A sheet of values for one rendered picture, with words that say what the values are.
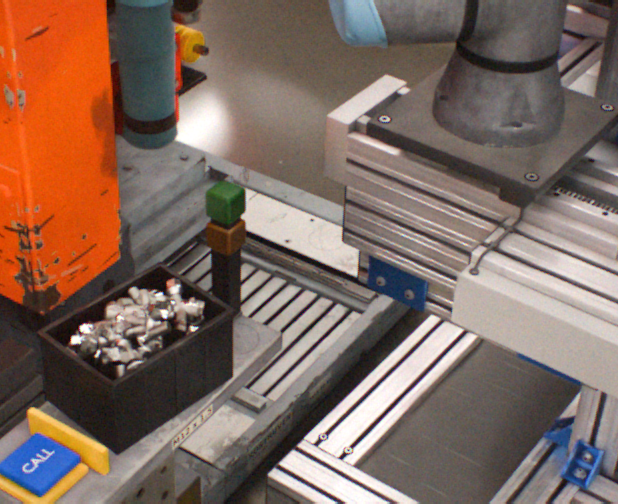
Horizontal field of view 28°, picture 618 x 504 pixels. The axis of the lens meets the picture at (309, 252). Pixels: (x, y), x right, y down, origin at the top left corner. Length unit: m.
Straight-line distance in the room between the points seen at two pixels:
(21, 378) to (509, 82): 0.81
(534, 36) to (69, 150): 0.57
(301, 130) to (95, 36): 1.52
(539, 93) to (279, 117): 1.68
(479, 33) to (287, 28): 2.11
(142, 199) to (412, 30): 1.11
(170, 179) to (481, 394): 0.77
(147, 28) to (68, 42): 0.43
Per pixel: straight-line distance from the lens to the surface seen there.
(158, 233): 2.38
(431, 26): 1.35
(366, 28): 1.33
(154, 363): 1.50
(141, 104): 1.98
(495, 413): 1.98
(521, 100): 1.42
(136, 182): 2.41
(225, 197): 1.59
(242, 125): 3.01
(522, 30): 1.38
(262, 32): 3.43
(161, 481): 1.67
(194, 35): 2.24
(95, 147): 1.59
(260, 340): 1.70
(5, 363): 1.78
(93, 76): 1.55
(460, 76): 1.43
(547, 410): 2.00
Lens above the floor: 1.56
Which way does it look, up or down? 37 degrees down
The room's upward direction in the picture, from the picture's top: 3 degrees clockwise
